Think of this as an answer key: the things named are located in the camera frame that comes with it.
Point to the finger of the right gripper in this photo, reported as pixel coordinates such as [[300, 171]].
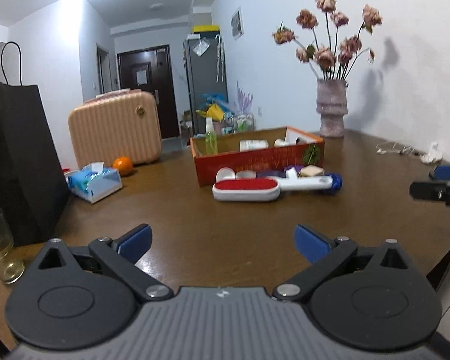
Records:
[[441, 172], [437, 191]]

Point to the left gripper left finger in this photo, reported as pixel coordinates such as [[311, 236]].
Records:
[[118, 258]]

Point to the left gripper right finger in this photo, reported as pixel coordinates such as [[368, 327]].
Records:
[[326, 257]]

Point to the red white lint brush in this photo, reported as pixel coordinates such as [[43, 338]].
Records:
[[266, 189]]

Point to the purple round lid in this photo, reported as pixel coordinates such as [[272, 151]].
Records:
[[270, 173]]

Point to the crumpled white tissue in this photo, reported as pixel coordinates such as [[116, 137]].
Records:
[[433, 156]]

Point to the blue ridged cap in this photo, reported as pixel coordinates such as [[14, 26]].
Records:
[[336, 185]]

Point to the blue tissue box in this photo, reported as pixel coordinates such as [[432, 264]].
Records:
[[94, 182]]

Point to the beige plug adapter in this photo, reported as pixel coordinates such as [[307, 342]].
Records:
[[311, 171]]

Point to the orange fruit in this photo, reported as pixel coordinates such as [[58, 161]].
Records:
[[123, 166]]

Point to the purple ridged cap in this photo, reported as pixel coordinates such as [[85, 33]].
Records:
[[292, 169]]

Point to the red cardboard box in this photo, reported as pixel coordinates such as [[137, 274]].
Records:
[[308, 150]]

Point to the small white tube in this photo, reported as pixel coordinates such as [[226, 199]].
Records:
[[283, 143]]

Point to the clear glass cup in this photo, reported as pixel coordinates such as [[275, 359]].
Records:
[[11, 266]]

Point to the black paper bag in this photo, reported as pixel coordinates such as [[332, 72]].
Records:
[[33, 190]]

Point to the white round lid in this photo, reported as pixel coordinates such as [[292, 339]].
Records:
[[225, 173]]

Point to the pink textured vase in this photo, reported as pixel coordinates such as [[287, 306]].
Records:
[[332, 107]]

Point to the pink suitcase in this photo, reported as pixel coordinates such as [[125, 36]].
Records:
[[123, 123]]

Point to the white plastic bottle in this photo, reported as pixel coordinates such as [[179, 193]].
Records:
[[247, 145]]

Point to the green spray bottle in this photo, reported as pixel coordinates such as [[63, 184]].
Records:
[[211, 143]]

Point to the yellow blue bags pile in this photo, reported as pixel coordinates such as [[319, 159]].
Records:
[[215, 107]]

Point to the dark entrance door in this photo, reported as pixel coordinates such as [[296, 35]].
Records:
[[150, 70]]

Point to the grey refrigerator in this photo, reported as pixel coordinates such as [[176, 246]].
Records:
[[205, 71]]

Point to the yellow box on refrigerator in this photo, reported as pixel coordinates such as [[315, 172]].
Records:
[[206, 28]]

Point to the wall panel picture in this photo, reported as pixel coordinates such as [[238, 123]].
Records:
[[236, 24]]

